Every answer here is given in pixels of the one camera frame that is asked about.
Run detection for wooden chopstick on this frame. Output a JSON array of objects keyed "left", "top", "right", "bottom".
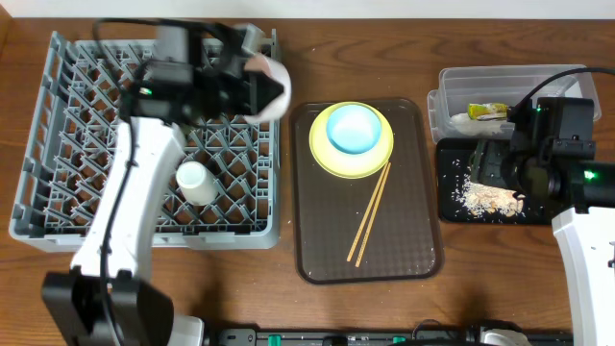
[
  {"left": 346, "top": 161, "right": 390, "bottom": 262},
  {"left": 355, "top": 163, "right": 391, "bottom": 268}
]

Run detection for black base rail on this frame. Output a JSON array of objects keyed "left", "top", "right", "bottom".
[{"left": 203, "top": 325, "right": 574, "bottom": 346}]

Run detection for right wooden chopstick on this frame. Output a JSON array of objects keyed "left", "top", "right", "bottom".
[{"left": 355, "top": 163, "right": 391, "bottom": 268}]

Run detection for green snack wrapper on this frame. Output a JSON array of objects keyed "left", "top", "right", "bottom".
[{"left": 467, "top": 103, "right": 509, "bottom": 121}]

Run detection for light blue bowl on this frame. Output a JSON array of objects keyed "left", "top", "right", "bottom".
[{"left": 326, "top": 105, "right": 381, "bottom": 155}]

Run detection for rice food scraps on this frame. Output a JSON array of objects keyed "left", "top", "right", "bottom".
[{"left": 452, "top": 175, "right": 524, "bottom": 217}]

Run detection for left wooden chopstick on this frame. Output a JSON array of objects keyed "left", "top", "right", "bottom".
[{"left": 346, "top": 161, "right": 390, "bottom": 262}]

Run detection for small white cup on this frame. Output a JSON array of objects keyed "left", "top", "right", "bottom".
[{"left": 175, "top": 161, "right": 218, "bottom": 206}]

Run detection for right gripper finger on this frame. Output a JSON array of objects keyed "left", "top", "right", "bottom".
[
  {"left": 470, "top": 141, "right": 490, "bottom": 185},
  {"left": 489, "top": 140, "right": 516, "bottom": 188}
]

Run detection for clear plastic waste bin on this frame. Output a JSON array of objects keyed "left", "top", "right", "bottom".
[{"left": 427, "top": 64, "right": 575, "bottom": 142}]

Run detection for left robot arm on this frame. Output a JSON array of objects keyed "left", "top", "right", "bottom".
[{"left": 41, "top": 19, "right": 291, "bottom": 345}]

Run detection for white paper napkin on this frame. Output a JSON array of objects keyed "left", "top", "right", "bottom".
[{"left": 451, "top": 113, "right": 513, "bottom": 136}]

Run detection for yellow round plate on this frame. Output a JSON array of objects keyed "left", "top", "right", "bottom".
[{"left": 308, "top": 102, "right": 394, "bottom": 179}]

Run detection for black rectangular tray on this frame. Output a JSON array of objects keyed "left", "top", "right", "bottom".
[{"left": 436, "top": 137, "right": 553, "bottom": 225}]

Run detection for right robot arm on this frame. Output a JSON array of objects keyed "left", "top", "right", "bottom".
[{"left": 470, "top": 97, "right": 614, "bottom": 345}]

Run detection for grey plastic dishwasher rack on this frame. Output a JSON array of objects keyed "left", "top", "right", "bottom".
[{"left": 9, "top": 34, "right": 280, "bottom": 252}]

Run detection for pink white bowl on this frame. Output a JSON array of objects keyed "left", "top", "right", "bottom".
[{"left": 244, "top": 54, "right": 292, "bottom": 124}]

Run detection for brown plastic serving tray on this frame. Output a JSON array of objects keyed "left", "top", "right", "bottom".
[{"left": 290, "top": 99, "right": 443, "bottom": 284}]

